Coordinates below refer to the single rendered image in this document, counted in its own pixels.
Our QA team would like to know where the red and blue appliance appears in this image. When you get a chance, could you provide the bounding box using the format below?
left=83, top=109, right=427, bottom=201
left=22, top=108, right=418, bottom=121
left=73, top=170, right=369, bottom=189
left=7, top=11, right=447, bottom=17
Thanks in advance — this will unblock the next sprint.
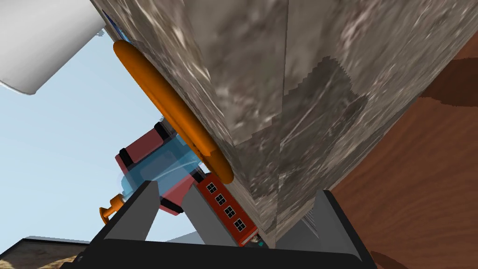
left=114, top=119, right=210, bottom=217

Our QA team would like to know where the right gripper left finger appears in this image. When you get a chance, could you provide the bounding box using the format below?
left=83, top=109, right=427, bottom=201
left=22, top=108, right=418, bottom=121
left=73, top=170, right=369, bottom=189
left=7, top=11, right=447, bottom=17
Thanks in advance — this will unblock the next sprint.
left=87, top=181, right=162, bottom=245

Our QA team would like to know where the red panel with black windows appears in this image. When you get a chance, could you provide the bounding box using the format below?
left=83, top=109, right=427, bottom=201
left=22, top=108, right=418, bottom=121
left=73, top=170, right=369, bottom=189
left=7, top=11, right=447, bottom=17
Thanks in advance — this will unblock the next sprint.
left=194, top=172, right=259, bottom=247

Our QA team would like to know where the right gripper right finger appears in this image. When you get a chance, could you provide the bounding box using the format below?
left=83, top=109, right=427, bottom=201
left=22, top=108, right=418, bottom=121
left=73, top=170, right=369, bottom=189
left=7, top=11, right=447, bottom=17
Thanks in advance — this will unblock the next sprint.
left=276, top=190, right=368, bottom=262

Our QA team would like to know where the black framed brown panel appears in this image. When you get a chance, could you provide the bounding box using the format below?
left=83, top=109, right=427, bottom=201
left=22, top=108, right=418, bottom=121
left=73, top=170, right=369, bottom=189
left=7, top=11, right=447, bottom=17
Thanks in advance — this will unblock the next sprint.
left=0, top=235, right=92, bottom=269

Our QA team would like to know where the orange knob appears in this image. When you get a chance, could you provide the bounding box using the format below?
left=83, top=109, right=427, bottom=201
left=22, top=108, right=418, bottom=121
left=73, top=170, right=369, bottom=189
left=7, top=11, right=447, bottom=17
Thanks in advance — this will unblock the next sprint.
left=98, top=193, right=127, bottom=225

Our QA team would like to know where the grey marbled cabinet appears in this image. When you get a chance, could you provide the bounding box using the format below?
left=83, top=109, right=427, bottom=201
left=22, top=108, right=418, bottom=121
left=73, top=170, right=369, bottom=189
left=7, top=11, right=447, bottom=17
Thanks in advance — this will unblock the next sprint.
left=89, top=0, right=478, bottom=249

